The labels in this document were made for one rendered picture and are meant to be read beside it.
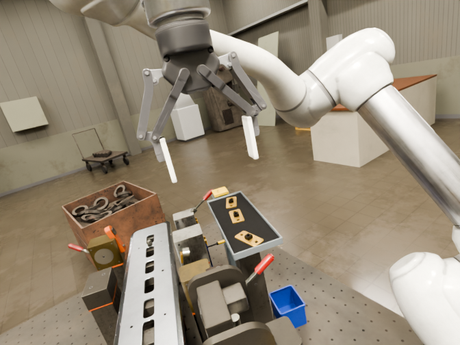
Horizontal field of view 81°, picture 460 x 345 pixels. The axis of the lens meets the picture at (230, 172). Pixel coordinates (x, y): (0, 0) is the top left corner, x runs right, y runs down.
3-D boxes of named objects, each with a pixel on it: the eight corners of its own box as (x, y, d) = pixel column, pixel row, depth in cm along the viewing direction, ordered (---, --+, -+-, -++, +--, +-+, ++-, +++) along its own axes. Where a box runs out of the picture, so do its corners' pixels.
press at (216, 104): (235, 122, 980) (221, 47, 897) (255, 122, 888) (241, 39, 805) (205, 131, 917) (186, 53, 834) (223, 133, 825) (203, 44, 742)
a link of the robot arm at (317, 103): (260, 92, 77) (300, 58, 73) (283, 116, 92) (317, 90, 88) (283, 124, 71) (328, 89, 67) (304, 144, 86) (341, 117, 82)
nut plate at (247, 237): (234, 237, 77) (233, 233, 76) (244, 231, 79) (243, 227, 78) (254, 248, 70) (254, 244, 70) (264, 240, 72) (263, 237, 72)
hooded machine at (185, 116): (197, 134, 902) (185, 90, 855) (206, 135, 852) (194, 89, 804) (177, 141, 867) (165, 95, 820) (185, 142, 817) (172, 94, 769)
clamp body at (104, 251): (113, 304, 128) (83, 240, 116) (142, 294, 131) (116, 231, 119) (110, 319, 120) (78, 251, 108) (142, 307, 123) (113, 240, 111)
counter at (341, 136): (435, 122, 504) (437, 74, 475) (356, 168, 383) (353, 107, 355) (390, 122, 570) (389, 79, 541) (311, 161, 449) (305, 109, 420)
